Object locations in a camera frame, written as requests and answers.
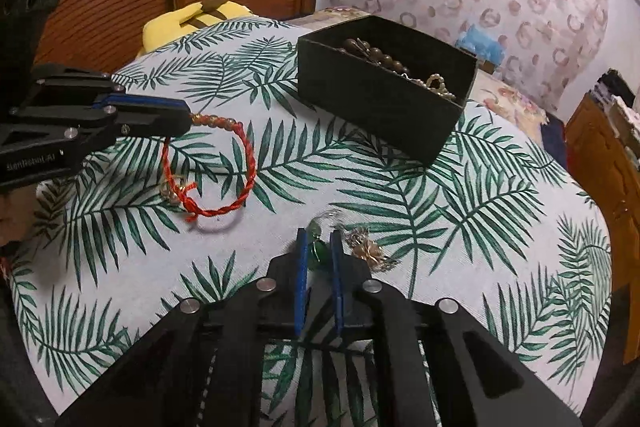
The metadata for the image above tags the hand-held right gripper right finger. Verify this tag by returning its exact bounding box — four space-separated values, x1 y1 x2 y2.
329 228 586 427

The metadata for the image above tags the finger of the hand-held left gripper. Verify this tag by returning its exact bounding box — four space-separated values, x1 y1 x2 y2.
29 64 193 116
0 106 194 158

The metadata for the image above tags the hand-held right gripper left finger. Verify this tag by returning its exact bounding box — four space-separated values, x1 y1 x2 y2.
55 227 311 427

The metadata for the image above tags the red rope bracelet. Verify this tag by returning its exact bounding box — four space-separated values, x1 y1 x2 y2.
160 113 258 224

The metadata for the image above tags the black box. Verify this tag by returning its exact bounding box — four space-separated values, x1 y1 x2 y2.
296 16 478 165

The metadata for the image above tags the gold bead bracelet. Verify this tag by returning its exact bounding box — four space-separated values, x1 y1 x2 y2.
425 74 457 101

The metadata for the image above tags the brown bead bracelet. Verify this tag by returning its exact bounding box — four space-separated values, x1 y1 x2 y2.
342 38 412 76

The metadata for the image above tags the gold jewelry piece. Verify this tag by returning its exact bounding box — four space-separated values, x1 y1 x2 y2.
345 227 401 273

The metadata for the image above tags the person's left hand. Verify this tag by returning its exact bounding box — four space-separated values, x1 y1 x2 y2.
0 191 39 253

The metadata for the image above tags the yellow plush toy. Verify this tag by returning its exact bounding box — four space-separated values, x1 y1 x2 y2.
141 0 256 55

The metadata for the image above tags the navy blanket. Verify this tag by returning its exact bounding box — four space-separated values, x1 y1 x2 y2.
540 117 568 158

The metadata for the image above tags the blue plastic bag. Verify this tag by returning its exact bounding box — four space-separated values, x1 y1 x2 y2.
456 24 507 65

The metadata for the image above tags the wooden sideboard cabinet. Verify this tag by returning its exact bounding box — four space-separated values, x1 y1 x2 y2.
565 92 640 363

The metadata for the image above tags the stack of folded clothes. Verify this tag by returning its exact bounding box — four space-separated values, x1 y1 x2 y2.
597 67 640 108

